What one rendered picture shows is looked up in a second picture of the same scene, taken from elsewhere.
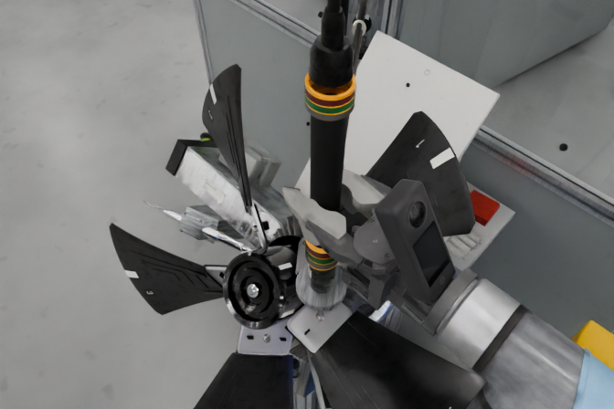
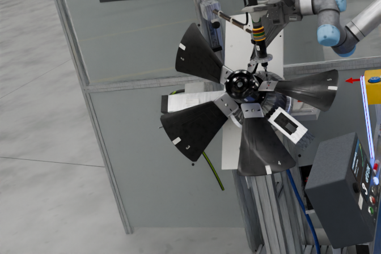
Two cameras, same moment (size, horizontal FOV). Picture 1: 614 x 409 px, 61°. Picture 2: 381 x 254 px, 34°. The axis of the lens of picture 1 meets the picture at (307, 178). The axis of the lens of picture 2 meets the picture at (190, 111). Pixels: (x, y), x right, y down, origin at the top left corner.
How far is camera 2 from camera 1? 197 cm
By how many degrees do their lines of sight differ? 33
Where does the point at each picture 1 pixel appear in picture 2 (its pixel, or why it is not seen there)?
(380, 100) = (241, 37)
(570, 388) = not seen: outside the picture
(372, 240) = (272, 1)
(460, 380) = (325, 73)
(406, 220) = not seen: outside the picture
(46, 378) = not seen: outside the picture
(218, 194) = (195, 100)
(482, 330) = not seen: outside the picture
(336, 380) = (286, 90)
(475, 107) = not seen: hidden behind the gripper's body
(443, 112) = not seen: hidden behind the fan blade
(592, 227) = (357, 76)
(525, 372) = not seen: outside the picture
